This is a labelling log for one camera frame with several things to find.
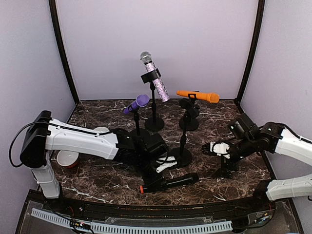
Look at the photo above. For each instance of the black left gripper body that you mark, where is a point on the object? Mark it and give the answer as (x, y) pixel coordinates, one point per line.
(153, 179)

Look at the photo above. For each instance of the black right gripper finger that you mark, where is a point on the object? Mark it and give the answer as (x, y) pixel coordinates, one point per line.
(227, 174)
(219, 173)

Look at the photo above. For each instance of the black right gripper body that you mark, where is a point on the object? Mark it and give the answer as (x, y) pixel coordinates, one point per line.
(226, 166)

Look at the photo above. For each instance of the black microphone orange cap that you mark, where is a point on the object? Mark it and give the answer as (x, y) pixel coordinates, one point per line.
(187, 179)

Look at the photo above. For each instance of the small black stand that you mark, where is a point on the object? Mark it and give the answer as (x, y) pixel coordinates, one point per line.
(183, 156)
(191, 122)

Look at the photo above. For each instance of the tall stand large clip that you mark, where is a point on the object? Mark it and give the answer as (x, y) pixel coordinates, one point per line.
(153, 123)

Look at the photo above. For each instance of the black stand ring clip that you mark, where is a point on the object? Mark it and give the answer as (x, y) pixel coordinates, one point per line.
(137, 131)

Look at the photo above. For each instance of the orange toy microphone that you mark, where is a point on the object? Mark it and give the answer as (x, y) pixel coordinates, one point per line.
(209, 97)

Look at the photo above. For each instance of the purple toy microphone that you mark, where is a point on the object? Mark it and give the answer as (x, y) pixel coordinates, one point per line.
(140, 101)

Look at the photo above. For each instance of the glitter microphone silver head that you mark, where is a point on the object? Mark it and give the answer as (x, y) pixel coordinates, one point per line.
(146, 58)

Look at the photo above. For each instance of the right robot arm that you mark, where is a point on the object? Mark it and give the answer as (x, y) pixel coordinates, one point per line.
(276, 138)

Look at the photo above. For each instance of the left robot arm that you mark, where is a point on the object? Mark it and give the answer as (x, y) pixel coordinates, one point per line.
(48, 134)

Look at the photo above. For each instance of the white bowl black rim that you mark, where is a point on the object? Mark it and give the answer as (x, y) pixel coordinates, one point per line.
(101, 129)

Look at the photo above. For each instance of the white cup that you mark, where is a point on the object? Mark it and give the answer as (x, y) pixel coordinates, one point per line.
(67, 159)

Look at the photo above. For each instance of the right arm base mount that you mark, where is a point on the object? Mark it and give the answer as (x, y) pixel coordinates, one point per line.
(260, 199)

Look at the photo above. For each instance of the black table front rail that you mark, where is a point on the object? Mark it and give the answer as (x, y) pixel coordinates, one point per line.
(238, 209)

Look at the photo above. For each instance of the white cable duct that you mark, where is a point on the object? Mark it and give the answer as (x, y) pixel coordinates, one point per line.
(131, 227)

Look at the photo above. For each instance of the right black corner post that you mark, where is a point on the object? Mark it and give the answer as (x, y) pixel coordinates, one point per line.
(252, 51)

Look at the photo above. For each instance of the black corner post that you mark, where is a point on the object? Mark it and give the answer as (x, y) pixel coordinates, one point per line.
(252, 51)
(61, 50)

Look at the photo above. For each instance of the left black corner post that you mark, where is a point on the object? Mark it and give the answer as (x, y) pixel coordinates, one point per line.
(61, 50)

